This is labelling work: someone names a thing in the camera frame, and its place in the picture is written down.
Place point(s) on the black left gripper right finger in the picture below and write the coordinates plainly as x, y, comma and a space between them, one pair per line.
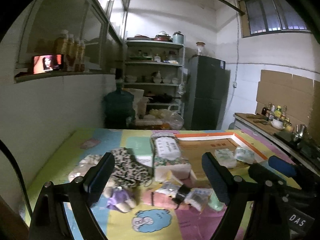
219, 177

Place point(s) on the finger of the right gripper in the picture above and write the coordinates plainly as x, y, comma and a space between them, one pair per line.
282, 166

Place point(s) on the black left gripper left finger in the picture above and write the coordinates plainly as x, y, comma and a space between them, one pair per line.
97, 177

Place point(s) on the plastic bagged soft item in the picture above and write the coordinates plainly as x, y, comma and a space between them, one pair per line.
83, 167

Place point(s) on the pale green soft object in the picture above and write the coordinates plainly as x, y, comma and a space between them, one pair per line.
214, 203

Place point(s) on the cream plush toy purple dress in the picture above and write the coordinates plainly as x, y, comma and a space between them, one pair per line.
118, 198

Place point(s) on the leopard print cloth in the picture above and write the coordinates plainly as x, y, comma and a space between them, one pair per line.
128, 173

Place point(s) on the pink towel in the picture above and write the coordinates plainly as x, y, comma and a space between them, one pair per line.
156, 199

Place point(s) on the wooden kitchen counter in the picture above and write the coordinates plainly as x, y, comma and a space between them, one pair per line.
300, 149

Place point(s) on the steel kettle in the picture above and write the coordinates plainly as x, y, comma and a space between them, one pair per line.
300, 133

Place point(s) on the orange rimmed cardboard tray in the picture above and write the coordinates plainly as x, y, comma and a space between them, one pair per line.
194, 145

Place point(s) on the white bowl on counter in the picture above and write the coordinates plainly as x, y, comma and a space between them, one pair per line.
277, 124

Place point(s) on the colourful cartoon bed sheet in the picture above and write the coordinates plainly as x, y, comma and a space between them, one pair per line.
144, 221

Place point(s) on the yellow cap bottle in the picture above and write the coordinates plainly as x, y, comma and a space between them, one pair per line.
278, 111

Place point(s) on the mint green box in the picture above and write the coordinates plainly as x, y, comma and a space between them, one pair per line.
140, 149

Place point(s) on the floral tissue pack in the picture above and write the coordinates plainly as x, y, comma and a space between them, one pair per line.
168, 157

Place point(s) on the plastic bag of food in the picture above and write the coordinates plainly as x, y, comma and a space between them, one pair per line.
173, 119

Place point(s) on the blue water jug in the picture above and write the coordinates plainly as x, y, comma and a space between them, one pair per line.
118, 105

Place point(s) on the dark green refrigerator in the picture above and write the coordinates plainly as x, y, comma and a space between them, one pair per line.
206, 92

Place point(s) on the metal kitchen shelf rack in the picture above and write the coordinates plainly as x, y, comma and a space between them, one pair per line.
156, 66

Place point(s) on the glass jar on fridge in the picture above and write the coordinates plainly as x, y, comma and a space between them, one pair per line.
200, 48

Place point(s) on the phone with lit screen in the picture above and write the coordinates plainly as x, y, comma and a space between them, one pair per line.
47, 63

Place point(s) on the amber liquid bottle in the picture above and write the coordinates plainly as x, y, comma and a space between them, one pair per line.
61, 43

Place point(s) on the light blue pot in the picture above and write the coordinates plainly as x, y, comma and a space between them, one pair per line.
178, 37

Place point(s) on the barred window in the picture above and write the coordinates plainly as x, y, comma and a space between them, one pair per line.
270, 16

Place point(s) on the cardboard sheets on wall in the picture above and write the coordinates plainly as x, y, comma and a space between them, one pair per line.
299, 94

